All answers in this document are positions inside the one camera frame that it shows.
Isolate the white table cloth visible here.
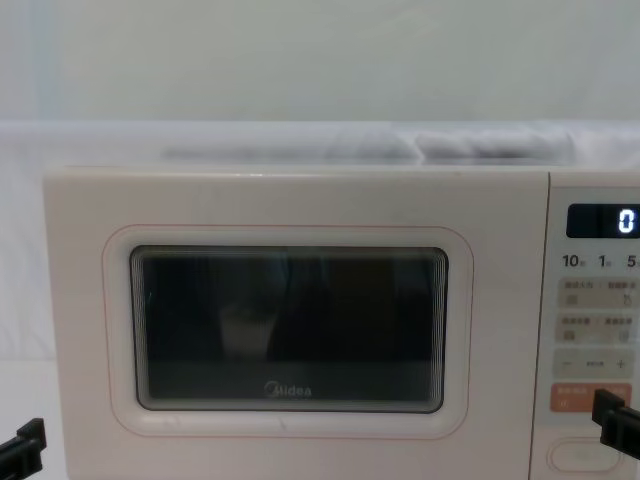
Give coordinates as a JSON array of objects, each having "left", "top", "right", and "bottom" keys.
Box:
[{"left": 0, "top": 362, "right": 47, "bottom": 480}]

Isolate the oven control panel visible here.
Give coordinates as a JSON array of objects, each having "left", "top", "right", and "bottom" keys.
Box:
[{"left": 532, "top": 172, "right": 640, "bottom": 480}]

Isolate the cream microwave oven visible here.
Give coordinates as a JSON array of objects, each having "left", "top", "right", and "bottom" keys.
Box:
[{"left": 42, "top": 166, "right": 640, "bottom": 480}]

